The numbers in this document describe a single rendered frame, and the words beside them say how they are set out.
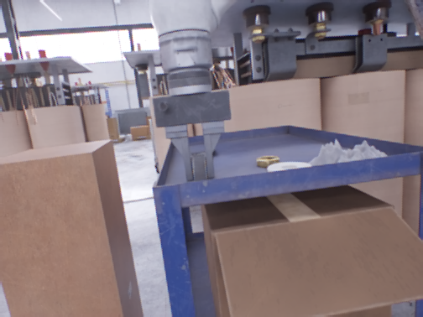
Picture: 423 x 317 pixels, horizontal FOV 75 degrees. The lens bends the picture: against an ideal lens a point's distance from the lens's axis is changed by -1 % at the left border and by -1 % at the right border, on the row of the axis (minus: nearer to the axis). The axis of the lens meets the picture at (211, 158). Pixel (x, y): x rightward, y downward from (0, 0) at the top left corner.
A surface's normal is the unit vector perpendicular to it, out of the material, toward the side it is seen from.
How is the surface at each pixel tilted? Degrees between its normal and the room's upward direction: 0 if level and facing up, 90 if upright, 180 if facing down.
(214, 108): 90
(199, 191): 90
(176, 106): 90
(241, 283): 26
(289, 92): 90
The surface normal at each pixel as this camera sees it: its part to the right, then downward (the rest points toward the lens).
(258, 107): -0.25, 0.21
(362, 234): -0.05, -0.80
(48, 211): 0.19, 0.16
